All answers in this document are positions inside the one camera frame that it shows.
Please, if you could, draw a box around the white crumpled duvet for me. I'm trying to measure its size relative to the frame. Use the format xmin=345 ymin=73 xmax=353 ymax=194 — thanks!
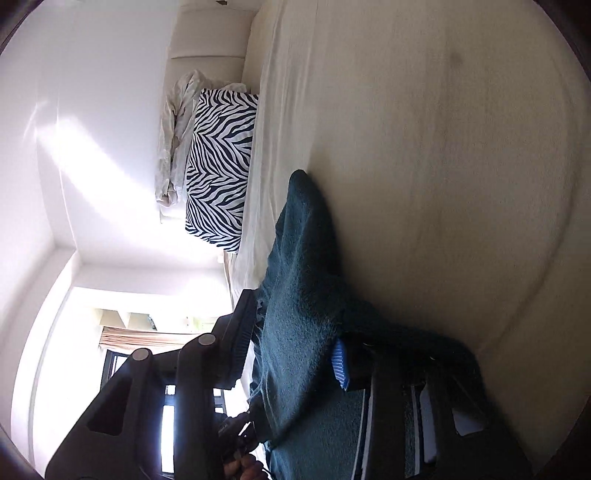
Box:
xmin=154 ymin=69 xmax=250 ymax=208

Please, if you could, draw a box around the beige curtain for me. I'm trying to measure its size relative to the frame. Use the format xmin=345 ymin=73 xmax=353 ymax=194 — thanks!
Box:
xmin=99 ymin=325 xmax=218 ymax=350

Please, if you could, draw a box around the zebra striped pillow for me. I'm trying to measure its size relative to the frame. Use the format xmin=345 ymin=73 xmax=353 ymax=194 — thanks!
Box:
xmin=184 ymin=88 xmax=259 ymax=254

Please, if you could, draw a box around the black framed window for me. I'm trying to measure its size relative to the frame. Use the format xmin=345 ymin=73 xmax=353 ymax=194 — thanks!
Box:
xmin=99 ymin=348 xmax=232 ymax=476

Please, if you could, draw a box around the bed with beige sheet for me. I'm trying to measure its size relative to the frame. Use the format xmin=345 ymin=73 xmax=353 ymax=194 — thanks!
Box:
xmin=223 ymin=0 xmax=585 ymax=462

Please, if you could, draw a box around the dark teal fleece sweater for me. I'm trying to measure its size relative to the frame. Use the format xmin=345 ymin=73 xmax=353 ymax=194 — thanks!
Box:
xmin=249 ymin=169 xmax=481 ymax=480

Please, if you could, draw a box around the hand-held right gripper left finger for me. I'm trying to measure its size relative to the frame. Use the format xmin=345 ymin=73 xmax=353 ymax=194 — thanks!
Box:
xmin=45 ymin=289 xmax=259 ymax=480

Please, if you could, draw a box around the beige padded headboard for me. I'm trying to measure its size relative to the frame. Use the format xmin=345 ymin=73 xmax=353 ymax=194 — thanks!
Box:
xmin=159 ymin=0 xmax=259 ymax=223

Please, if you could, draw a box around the white wall shelf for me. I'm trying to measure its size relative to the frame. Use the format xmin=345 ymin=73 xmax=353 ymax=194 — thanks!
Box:
xmin=95 ymin=308 xmax=218 ymax=331

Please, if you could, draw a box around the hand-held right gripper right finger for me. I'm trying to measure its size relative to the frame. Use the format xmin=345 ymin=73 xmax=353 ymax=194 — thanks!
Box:
xmin=331 ymin=338 xmax=533 ymax=480

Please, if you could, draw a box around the person's left hand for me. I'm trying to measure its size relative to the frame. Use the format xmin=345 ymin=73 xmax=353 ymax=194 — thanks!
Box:
xmin=224 ymin=452 xmax=269 ymax=480

